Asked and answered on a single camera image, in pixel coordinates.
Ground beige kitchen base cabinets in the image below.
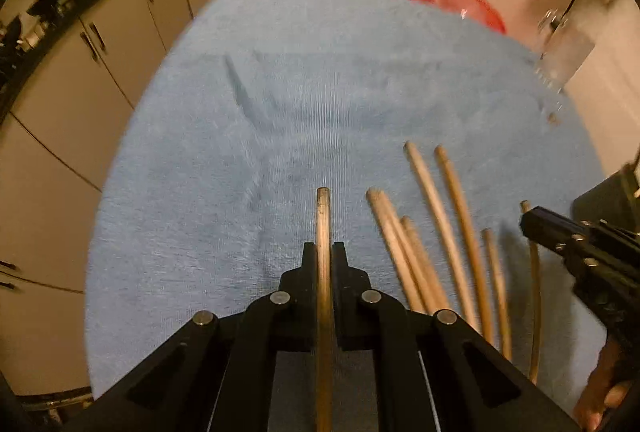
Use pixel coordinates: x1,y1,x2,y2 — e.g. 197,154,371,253
0,0,461,398

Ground clear plastic bag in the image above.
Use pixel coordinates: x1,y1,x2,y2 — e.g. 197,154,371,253
535,7,598,96

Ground person's right hand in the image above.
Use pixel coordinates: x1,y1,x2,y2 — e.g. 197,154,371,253
575,339,634,431

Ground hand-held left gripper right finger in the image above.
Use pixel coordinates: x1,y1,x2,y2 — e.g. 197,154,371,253
331,241,583,432

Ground pale wooden chopstick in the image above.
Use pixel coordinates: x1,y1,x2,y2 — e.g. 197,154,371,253
366,188,427,314
400,215,451,312

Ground blue towel cloth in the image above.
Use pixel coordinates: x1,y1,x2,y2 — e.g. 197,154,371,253
84,0,621,432

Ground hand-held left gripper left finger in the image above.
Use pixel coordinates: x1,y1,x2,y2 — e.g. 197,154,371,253
65,241,318,432

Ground single brown wooden chopstick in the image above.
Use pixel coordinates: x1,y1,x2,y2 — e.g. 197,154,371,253
316,187,334,432

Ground bunch of brown chopsticks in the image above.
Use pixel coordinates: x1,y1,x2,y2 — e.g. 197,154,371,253
404,141,544,385

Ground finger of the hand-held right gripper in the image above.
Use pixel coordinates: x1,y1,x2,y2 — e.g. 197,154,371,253
520,206,617,284

